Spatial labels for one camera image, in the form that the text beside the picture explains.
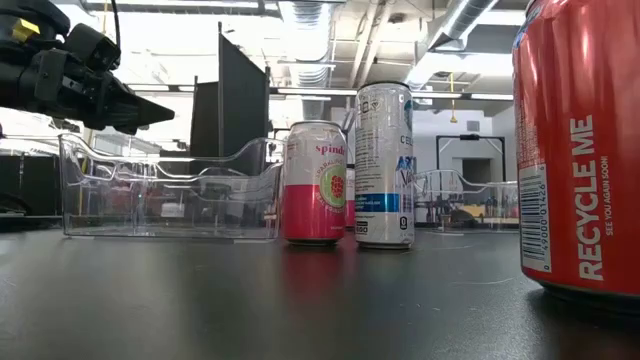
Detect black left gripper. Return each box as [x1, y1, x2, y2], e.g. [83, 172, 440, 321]
[22, 47, 176, 136]

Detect clear plastic bin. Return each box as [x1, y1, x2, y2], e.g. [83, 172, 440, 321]
[58, 132, 284, 240]
[413, 168, 520, 234]

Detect silver Celsius can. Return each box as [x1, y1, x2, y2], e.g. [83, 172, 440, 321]
[353, 81, 416, 250]

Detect red Coca-Cola can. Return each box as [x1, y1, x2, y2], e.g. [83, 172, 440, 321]
[511, 0, 640, 301]

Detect black low partition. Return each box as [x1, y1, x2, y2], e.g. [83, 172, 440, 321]
[0, 153, 64, 217]

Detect yellow tape tag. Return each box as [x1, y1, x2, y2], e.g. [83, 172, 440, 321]
[10, 18, 41, 44]

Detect long ceiling light bar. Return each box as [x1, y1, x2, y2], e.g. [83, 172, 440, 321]
[269, 87, 515, 102]

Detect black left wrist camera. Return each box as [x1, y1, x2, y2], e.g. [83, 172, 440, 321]
[64, 22, 122, 72]

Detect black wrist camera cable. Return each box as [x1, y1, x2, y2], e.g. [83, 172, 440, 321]
[109, 0, 123, 69]

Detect ribbed flexible ceiling duct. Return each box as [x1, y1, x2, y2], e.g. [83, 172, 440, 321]
[287, 0, 334, 121]

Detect yellow hanging cord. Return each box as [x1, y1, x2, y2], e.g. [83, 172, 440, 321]
[448, 72, 459, 124]

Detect black metal frame stand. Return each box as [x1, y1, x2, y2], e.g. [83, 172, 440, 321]
[434, 132, 507, 182]

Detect silver ceiling air duct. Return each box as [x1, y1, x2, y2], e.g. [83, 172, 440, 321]
[424, 0, 501, 51]

